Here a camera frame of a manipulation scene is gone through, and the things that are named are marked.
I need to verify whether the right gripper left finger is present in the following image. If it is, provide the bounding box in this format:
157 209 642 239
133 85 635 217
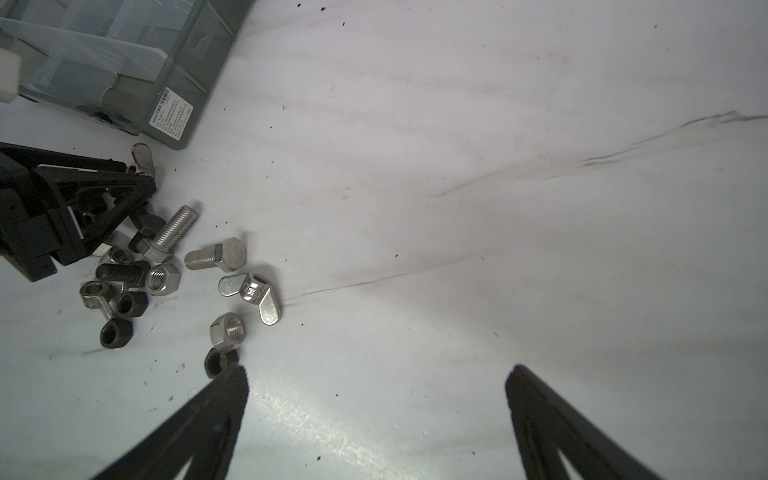
96 365 249 479

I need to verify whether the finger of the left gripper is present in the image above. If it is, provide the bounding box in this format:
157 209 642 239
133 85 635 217
1 142 157 282

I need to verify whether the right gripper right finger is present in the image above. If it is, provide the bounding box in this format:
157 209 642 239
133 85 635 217
505 364 659 479

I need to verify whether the black socket screw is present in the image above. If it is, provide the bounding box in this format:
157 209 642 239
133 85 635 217
95 261 151 288

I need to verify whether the black nut near finger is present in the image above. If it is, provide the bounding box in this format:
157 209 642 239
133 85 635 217
204 348 239 379

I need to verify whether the silver hex nut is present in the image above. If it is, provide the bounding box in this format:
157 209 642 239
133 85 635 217
209 312 247 353
145 262 181 296

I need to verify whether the silver wing nut rear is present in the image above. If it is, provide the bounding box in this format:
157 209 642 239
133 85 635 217
131 143 156 177

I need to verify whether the silver wing nut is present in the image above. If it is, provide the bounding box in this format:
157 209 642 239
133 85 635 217
218 273 282 326
131 143 156 177

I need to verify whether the long silver hex bolt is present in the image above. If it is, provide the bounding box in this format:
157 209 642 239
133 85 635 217
136 205 199 264

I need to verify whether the black hex nut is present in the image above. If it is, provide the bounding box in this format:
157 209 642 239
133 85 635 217
114 291 149 319
99 318 134 349

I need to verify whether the black hex nut lower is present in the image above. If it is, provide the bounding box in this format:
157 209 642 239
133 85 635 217
99 318 134 349

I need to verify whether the silver hex nut centre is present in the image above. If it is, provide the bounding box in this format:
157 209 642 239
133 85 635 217
145 262 181 296

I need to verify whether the grey plastic organizer box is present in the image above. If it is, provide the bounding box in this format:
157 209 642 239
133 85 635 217
1 0 253 150

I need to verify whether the short silver hex bolt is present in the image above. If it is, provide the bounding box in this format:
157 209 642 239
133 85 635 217
184 237 247 273

